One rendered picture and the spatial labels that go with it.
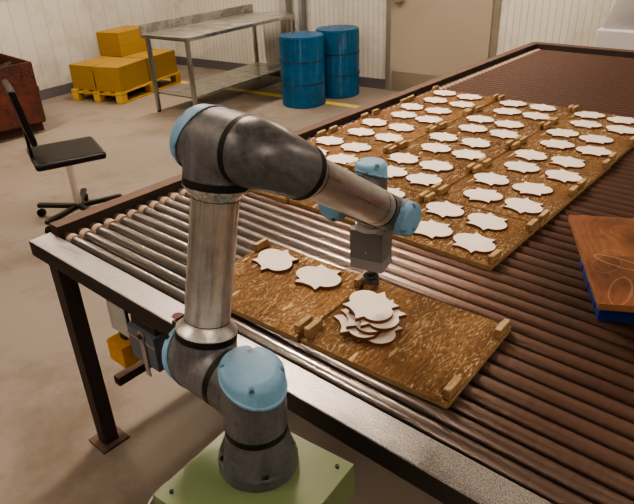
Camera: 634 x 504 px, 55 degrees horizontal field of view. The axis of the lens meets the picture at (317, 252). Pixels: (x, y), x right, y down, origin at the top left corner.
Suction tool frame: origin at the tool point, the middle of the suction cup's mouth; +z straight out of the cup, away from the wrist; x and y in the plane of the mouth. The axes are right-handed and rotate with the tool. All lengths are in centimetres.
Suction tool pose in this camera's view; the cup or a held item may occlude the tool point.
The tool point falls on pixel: (370, 280)
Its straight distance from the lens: 153.1
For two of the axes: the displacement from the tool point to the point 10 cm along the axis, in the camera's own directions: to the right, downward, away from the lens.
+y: -8.8, -2.0, 4.3
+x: -4.8, 4.4, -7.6
